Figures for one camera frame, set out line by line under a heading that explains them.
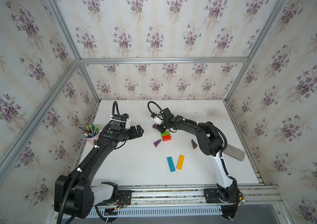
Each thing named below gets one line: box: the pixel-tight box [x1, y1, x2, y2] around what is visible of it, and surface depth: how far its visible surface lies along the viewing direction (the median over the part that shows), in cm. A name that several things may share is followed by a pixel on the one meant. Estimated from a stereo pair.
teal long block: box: [166, 156, 176, 173], surface depth 87 cm
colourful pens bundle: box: [78, 124, 100, 138], surface depth 89 cm
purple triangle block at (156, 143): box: [153, 139, 162, 148], surface depth 95 cm
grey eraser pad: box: [223, 143, 245, 162], surface depth 89 cm
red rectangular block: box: [162, 134, 172, 142], surface depth 97 cm
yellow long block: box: [176, 154, 186, 171], surface depth 88 cm
